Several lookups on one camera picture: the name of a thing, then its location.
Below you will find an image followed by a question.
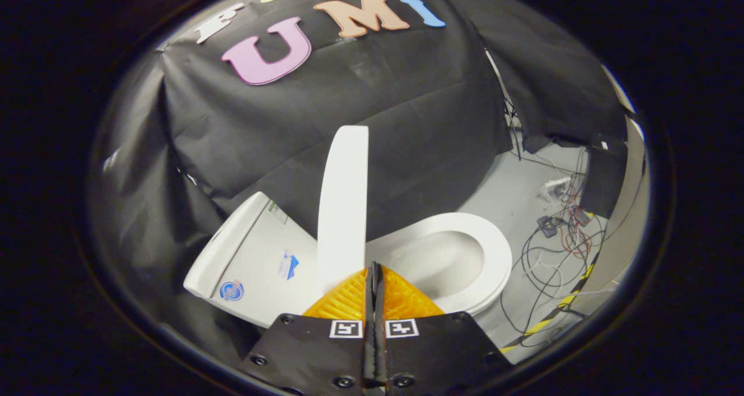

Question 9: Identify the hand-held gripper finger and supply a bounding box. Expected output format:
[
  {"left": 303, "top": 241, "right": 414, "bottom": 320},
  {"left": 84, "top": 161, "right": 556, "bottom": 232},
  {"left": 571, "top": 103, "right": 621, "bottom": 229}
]
[
  {"left": 241, "top": 261, "right": 378, "bottom": 396},
  {"left": 372, "top": 261, "right": 515, "bottom": 394}
]

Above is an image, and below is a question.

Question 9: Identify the white toilet lid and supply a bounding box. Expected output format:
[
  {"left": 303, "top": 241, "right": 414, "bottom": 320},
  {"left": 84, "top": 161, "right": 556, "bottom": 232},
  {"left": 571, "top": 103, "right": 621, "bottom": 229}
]
[{"left": 317, "top": 125, "right": 370, "bottom": 295}]

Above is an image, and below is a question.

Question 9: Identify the white toilet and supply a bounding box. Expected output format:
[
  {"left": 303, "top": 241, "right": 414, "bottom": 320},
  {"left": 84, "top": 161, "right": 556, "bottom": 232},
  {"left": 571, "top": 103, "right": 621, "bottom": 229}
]
[{"left": 183, "top": 191, "right": 513, "bottom": 330}]

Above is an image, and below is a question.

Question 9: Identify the yellow black hazard tape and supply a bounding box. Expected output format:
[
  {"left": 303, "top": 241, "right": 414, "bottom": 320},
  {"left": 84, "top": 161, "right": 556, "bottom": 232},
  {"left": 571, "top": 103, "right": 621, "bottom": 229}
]
[{"left": 500, "top": 251, "right": 600, "bottom": 354}]

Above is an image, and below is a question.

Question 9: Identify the white power strip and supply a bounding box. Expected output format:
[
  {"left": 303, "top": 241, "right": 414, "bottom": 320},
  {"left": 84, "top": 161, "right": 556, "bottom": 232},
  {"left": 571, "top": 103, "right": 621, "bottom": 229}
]
[{"left": 542, "top": 177, "right": 574, "bottom": 199}]

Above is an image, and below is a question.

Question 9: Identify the black backdrop cloth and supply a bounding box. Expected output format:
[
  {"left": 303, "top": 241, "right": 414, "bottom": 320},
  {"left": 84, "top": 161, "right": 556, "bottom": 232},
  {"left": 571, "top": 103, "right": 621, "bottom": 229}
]
[{"left": 87, "top": 0, "right": 631, "bottom": 373}]

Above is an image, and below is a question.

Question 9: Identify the black box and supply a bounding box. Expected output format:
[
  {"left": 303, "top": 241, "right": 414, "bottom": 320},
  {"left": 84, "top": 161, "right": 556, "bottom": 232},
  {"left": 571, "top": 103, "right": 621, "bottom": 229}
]
[{"left": 581, "top": 133, "right": 629, "bottom": 220}]

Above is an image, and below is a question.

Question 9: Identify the tangle of floor cables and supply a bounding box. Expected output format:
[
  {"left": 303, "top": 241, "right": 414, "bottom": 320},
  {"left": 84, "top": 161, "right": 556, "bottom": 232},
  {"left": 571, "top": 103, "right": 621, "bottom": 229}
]
[{"left": 499, "top": 163, "right": 609, "bottom": 350}]

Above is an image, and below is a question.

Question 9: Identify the hanging black cable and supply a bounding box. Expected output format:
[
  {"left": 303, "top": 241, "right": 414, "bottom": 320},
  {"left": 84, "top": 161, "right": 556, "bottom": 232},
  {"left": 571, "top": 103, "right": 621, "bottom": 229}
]
[{"left": 484, "top": 48, "right": 525, "bottom": 159}]

